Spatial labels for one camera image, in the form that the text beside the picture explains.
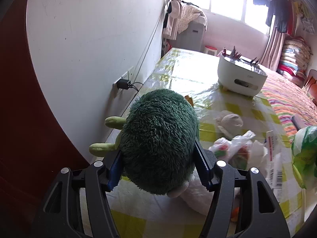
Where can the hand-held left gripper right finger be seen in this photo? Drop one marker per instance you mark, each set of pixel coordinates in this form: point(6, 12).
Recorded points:
point(201, 164)

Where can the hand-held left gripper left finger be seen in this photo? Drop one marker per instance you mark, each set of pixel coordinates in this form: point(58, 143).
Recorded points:
point(115, 171)

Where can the clear plastic bag with scraps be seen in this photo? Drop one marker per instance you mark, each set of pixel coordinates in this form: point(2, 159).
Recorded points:
point(231, 151)

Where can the green plush toy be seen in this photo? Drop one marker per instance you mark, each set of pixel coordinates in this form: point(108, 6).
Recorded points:
point(158, 138)

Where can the orange fruit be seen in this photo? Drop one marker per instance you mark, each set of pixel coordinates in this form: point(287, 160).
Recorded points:
point(235, 213)

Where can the white plastic sheet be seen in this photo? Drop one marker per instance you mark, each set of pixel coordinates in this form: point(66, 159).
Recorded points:
point(195, 199)

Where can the beige knitted cloth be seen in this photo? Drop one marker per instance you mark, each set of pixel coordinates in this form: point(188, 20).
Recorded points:
point(230, 122)

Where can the white crumpled tissue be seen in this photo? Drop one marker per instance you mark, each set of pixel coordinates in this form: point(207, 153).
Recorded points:
point(258, 155)

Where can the golden crumpled wrapper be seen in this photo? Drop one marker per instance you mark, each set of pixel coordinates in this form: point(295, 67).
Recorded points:
point(189, 100)

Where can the white printed shipping label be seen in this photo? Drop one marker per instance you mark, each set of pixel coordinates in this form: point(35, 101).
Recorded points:
point(272, 158)

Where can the black charger plug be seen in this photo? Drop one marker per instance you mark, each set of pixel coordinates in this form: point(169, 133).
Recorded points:
point(123, 84)

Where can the yellow checked tablecloth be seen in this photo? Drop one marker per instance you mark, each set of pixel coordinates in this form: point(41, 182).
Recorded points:
point(188, 72)

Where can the white desktop bin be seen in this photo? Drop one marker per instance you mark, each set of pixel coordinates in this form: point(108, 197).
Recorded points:
point(244, 79)

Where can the dark red wooden door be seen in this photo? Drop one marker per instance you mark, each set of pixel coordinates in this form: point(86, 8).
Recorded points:
point(24, 129)

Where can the green plastic bag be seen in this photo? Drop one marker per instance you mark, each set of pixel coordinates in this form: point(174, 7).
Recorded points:
point(305, 153)

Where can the striped bedsheet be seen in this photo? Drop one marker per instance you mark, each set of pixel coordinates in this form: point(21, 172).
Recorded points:
point(284, 99)

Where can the flat grey device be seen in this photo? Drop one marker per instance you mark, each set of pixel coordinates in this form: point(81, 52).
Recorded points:
point(300, 122)

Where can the bundle of reddish wrappers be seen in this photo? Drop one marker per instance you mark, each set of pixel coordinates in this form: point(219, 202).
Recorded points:
point(235, 54)

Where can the red plastic stool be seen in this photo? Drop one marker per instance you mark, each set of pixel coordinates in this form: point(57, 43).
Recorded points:
point(210, 49)

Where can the grey cabinet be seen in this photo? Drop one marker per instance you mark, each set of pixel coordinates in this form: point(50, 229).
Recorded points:
point(190, 38)

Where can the pink curtain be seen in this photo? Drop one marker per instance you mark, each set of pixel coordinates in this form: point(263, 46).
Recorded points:
point(272, 49)

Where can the wooden headboard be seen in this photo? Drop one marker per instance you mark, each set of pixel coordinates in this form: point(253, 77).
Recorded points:
point(312, 84)

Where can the stack of folded blankets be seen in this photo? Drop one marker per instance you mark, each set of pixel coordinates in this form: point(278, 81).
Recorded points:
point(294, 59)

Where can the beige hanging garment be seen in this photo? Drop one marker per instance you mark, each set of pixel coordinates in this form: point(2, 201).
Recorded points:
point(171, 19)

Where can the floral cloth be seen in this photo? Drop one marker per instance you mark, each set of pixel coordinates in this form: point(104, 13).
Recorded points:
point(192, 13)

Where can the window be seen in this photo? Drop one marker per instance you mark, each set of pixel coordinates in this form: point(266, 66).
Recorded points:
point(223, 2)

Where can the row of hanging clothes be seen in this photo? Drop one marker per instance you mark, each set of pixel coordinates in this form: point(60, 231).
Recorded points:
point(279, 7)

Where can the white wall socket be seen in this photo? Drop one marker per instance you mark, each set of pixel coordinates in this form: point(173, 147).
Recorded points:
point(128, 75)

